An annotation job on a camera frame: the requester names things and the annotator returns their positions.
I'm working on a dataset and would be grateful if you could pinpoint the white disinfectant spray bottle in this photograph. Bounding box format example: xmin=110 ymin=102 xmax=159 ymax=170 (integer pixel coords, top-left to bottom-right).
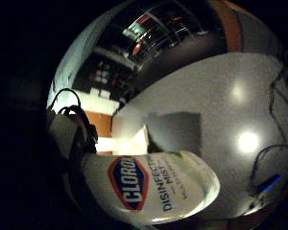
xmin=81 ymin=150 xmax=221 ymax=226

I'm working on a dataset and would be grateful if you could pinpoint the white counter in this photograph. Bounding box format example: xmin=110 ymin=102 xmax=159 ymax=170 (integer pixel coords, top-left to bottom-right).
xmin=53 ymin=86 xmax=128 ymax=117

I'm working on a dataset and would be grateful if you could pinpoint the metal shelf rack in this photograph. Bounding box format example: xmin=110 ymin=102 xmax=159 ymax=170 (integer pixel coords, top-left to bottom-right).
xmin=122 ymin=6 xmax=212 ymax=63

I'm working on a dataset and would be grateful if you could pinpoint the black cable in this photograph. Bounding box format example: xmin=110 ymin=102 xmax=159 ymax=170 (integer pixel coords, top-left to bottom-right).
xmin=249 ymin=63 xmax=288 ymax=190

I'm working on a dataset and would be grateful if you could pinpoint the orange cabinet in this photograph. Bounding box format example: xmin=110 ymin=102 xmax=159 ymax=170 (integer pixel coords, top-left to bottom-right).
xmin=84 ymin=110 xmax=114 ymax=139

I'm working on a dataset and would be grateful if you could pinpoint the black device with blue light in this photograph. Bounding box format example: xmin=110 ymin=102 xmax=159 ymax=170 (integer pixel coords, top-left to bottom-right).
xmin=251 ymin=173 xmax=283 ymax=199

